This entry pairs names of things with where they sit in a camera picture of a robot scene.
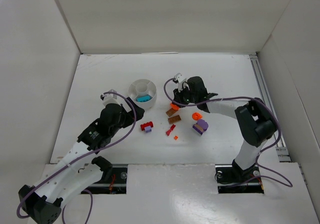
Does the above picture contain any teal lego brick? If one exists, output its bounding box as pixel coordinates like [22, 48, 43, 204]
[136, 95, 152, 103]

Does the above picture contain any orange round lego piece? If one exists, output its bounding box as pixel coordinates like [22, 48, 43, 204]
[192, 112, 203, 121]

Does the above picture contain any orange lego wedge piece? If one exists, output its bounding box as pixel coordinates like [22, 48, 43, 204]
[170, 103, 180, 111]

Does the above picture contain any brown lego plate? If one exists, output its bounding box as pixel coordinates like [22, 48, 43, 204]
[167, 115, 181, 124]
[165, 108, 177, 117]

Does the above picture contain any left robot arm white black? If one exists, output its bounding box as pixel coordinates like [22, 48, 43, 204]
[17, 92, 145, 224]

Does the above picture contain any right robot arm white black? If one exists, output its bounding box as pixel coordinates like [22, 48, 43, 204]
[171, 73, 278, 186]

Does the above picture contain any red lego brick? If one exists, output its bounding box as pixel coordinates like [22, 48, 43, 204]
[140, 121, 154, 131]

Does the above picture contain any white round divided container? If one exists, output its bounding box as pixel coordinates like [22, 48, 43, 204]
[128, 79, 157, 110]

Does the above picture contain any small lilac lego brick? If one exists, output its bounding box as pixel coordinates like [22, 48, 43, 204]
[144, 126, 152, 133]

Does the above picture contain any purple lego butterfly piece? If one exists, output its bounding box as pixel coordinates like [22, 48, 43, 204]
[192, 119, 209, 136]

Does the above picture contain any red lego bow piece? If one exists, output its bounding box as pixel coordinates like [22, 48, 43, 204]
[165, 124, 176, 136]

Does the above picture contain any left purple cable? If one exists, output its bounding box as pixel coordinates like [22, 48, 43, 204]
[16, 91, 137, 224]

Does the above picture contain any purple cable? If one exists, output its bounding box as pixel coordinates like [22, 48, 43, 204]
[16, 91, 137, 224]
[163, 77, 293, 188]

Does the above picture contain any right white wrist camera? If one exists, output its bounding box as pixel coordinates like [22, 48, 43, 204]
[173, 73, 187, 92]

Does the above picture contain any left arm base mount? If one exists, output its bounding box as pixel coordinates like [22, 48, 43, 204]
[85, 164, 128, 195]

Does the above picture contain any aluminium rail right side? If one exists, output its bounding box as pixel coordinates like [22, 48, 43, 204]
[249, 54, 292, 163]

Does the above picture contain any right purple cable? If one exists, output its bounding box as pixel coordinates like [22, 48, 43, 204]
[163, 77, 293, 188]

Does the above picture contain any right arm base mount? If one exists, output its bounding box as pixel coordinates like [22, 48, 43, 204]
[214, 164, 264, 194]

